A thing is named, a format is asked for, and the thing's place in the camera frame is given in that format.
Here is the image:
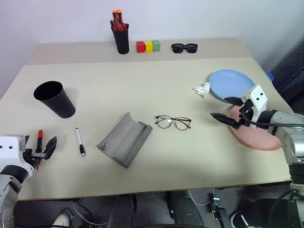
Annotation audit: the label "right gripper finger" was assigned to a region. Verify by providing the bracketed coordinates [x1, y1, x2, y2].
[210, 112, 241, 130]
[224, 96, 245, 106]

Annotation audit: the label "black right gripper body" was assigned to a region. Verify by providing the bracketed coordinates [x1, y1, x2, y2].
[238, 99, 257, 127]

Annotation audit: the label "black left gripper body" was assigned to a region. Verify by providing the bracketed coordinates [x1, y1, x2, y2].
[21, 142, 49, 168]

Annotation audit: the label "red marker pen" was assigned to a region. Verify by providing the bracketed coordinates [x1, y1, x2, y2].
[35, 129, 44, 171]

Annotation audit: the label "blue plate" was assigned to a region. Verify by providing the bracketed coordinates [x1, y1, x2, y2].
[209, 69, 257, 104]

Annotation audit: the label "pink plate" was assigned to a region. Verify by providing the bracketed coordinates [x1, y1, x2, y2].
[228, 105, 284, 151]

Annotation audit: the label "white marker with black cap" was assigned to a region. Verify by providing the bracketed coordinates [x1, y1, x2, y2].
[75, 127, 87, 157]

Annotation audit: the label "crumpled white paper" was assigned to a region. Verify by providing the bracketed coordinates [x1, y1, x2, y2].
[192, 82, 211, 98]

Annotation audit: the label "black plastic cup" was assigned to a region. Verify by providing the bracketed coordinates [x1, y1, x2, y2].
[33, 81, 76, 119]

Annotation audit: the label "thin-framed clear eyeglasses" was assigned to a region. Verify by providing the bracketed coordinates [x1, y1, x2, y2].
[154, 115, 192, 131]

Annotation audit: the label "black ribbed background object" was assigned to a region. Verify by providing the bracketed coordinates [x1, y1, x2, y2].
[270, 41, 304, 106]

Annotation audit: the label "black sunglasses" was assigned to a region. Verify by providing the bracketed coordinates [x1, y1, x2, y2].
[171, 43, 199, 54]

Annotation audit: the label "grey open glasses case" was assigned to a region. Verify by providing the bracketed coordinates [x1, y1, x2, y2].
[95, 112, 153, 169]

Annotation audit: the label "dark rounded shape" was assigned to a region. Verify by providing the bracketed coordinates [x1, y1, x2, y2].
[165, 190, 205, 228]

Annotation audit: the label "yellow cube block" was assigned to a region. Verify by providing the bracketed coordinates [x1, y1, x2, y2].
[144, 40, 154, 54]

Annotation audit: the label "black shoe with white sole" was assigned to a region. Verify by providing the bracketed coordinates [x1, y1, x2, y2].
[228, 210, 251, 228]

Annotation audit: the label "black pen holder cup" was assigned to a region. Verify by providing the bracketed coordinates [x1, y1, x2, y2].
[110, 20, 130, 55]

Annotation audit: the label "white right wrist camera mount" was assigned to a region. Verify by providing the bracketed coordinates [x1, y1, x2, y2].
[240, 85, 269, 130]

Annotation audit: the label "white floor cable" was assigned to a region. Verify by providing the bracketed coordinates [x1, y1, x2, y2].
[71, 187, 216, 226]

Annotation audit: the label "black metal bracket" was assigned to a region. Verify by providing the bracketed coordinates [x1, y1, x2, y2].
[209, 196, 231, 228]

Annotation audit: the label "black cable loop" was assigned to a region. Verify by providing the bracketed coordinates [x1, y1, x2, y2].
[269, 189, 295, 228]

